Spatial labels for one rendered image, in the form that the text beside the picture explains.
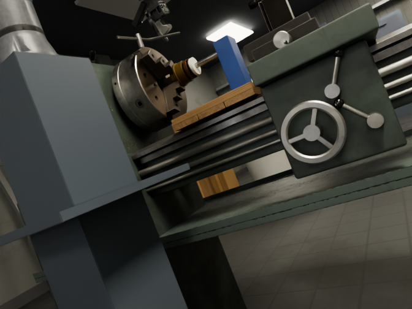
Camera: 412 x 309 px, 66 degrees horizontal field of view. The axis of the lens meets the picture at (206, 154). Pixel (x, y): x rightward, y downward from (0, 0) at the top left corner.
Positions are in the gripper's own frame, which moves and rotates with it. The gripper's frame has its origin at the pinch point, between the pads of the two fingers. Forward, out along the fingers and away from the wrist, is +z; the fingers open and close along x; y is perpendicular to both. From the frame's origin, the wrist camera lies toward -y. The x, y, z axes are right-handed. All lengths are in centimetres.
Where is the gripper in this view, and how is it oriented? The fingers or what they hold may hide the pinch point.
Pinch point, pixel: (164, 39)
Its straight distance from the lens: 153.6
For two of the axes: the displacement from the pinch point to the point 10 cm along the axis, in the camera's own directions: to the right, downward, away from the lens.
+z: 4.8, 8.3, 2.9
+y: 8.4, -3.3, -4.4
